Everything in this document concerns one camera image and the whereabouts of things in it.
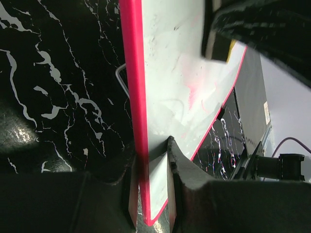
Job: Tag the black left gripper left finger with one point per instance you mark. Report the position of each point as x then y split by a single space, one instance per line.
105 201

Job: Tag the yellow black eraser sponge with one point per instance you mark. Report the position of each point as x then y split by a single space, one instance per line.
214 46

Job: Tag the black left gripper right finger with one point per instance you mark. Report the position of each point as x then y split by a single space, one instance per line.
270 195

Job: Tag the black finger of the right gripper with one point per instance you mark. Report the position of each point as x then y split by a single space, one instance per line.
278 29

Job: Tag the black slab with label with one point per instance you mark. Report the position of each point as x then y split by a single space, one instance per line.
252 102

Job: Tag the pink framed whiteboard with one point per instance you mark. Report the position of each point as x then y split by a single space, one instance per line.
173 90

